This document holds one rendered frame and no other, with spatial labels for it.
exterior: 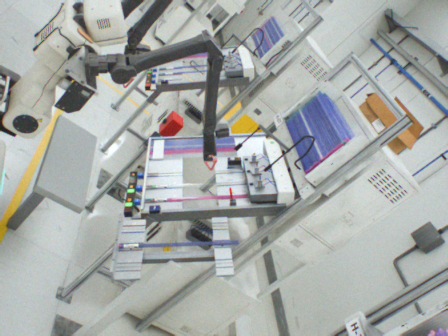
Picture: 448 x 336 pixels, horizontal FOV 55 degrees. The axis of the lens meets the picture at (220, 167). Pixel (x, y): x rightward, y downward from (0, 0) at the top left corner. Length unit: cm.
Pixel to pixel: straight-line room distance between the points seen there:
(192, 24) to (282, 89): 335
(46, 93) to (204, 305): 146
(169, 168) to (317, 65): 154
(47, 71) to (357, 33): 401
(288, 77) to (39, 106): 199
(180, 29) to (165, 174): 438
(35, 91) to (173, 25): 476
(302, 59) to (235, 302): 182
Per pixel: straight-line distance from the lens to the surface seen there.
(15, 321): 240
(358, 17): 531
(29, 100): 201
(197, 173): 377
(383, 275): 354
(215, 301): 264
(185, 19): 656
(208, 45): 174
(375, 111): 263
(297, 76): 343
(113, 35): 185
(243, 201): 218
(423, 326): 151
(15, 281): 251
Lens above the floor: 192
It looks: 22 degrees down
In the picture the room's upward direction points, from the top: 48 degrees clockwise
